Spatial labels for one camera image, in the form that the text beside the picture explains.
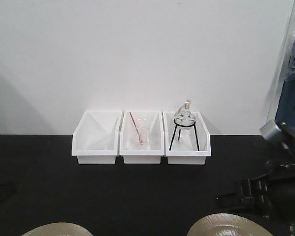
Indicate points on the middle white storage bin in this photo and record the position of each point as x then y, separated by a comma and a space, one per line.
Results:
156, 148

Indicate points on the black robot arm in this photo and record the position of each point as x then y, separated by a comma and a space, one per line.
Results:
280, 134

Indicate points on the glass alcohol lamp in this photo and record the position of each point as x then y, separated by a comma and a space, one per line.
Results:
183, 117

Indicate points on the right white storage bin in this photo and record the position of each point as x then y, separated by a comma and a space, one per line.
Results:
185, 152

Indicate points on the left white storage bin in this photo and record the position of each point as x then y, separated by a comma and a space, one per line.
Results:
96, 138

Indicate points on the beige round plate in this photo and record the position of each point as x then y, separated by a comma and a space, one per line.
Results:
59, 229
225, 224

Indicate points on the white storage bin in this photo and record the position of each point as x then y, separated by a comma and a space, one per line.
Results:
156, 148
185, 152
96, 138

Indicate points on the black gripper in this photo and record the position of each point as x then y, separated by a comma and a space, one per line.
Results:
271, 196

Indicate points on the black wire tripod stand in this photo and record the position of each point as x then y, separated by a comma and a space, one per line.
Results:
183, 130

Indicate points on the blue pegboard drying rack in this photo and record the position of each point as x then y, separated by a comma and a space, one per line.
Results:
286, 108

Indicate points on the clear glass beaker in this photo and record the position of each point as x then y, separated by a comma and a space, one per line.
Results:
143, 128

